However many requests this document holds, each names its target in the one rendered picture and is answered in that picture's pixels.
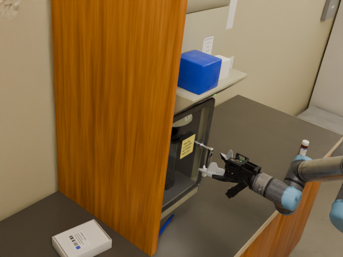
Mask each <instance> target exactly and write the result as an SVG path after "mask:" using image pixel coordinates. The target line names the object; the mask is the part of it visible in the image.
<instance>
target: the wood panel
mask: <svg viewBox="0 0 343 257"><path fill-rule="evenodd" d="M187 3H188V0H51V14H52V40H53V65H54V90H55V115H56V140H57V165H58V190H59V191H60V192H61V193H63V194H64V195H65V196H67V197H68V198H70V199H71V200H72V201H74V202H75V203H77V204H78V205H79V206H81V207H82V208H84V209H85V210H86V211H88V212H89V213H91V214H92V215H93V216H95V217H96V218H97V219H99V220H100V221H102V222H103V223H105V224H106V225H107V226H109V227H110V228H112V229H113V230H114V231H116V232H117V233H119V234H120V235H121V236H123V237H124V238H126V239H127V240H128V241H130V242H131V243H132V244H134V245H135V246H137V247H138V248H139V249H141V250H142V251H144V252H145V253H146V254H148V255H149V256H152V255H153V254H155V253H156V252H157V244H158V236H159V228H160V220H161V212H162V203H163V195H164V187H165V179H166V171H167V162H168V154H169V146H170V138H171V133H172V125H173V117H174V109H175V101H176V93H177V84H178V76H179V68H180V60H181V51H182V43H183V35H184V27H185V19H186V11H187Z"/></svg>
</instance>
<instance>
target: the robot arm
mask: <svg viewBox="0 0 343 257"><path fill-rule="evenodd" d="M239 155H240V156H242V157H244V158H245V160H244V161H243V160H242V159H240V157H239ZM220 156H221V159H222V160H224V162H225V169H226V170H224V169H222V168H218V166H217V163H215V162H212V163H210V165H209V167H208V169H207V170H206V169H203V168H199V171H201V172H202V173H204V174H206V175H207V176H209V177H212V178H213V179H216V180H218V181H222V182H232V183H238V184H237V185H236V186H233V187H231V188H229V189H228V190H227V192H226V193H225V194H226V195H227V197H228V198H229V199H230V198H231V197H232V198H233V197H234V196H236V195H237V194H238V193H239V192H240V191H241V190H243V189H244V188H246V187H247V186H249V189H251V190H252V191H254V192H255V193H257V194H259V195H261V196H263V197H265V198H267V199H269V200H270V201H272V202H274V204H275V208H276V210H277V211H278V212H279V213H280V214H282V215H286V216H288V215H291V214H293V213H294V212H295V211H296V208H297V207H298V205H299V203H300V201H301V199H302V192H303V189H304V187H305V185H306V183H307V182H323V181H343V156H336V157H329V158H322V159H315V160H312V159H311V158H309V157H307V156H302V155H297V156H296V157H295V159H294V160H293V161H292V163H291V166H290V168H289V170H288V173H287V175H286V177H285V179H284V181H283V182H282V181H280V180H277V179H275V178H273V177H272V176H270V175H268V174H266V173H262V172H261V168H262V167H260V166H258V165H256V164H254V163H252V162H250V161H249V158H247V157H245V156H243V155H241V154H239V153H236V157H233V152H232V150H231V149H230V150H229V152H228V154H227V155H225V154H223V153H220ZM329 218H330V221H331V223H332V224H333V225H334V226H335V227H336V228H337V229H338V230H339V231H340V232H342V233H343V183H342V185H341V188H340V190H339V192H338V195H337V197H336V199H335V201H334V202H333V204H332V209H331V211H330V214H329Z"/></svg>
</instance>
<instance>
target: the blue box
mask: <svg viewBox="0 0 343 257"><path fill-rule="evenodd" d="M221 64H222V59H221V58H218V57H215V56H212V55H209V54H206V53H204V52H201V51H198V50H192V51H190V52H187V53H184V54H181V60H180V68H179V76H178V84H177V86H178V87H180V88H183V89H185V90H188V91H190V92H192V93H195V94H197V95H200V94H202V93H205V92H207V91H209V90H211V89H213V88H215V87H217V86H218V79H219V74H220V70H221Z"/></svg>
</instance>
